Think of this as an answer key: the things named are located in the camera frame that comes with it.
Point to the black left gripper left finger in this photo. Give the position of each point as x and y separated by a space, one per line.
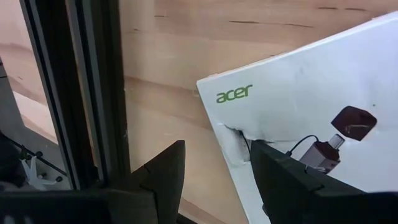
161 186

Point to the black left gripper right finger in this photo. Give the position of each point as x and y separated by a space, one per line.
286 193

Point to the grey metal base plate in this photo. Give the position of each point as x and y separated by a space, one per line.
12 118

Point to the white plastic clip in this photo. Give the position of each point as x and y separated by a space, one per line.
32 174

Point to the white acer cardboard box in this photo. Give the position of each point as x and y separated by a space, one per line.
295 93

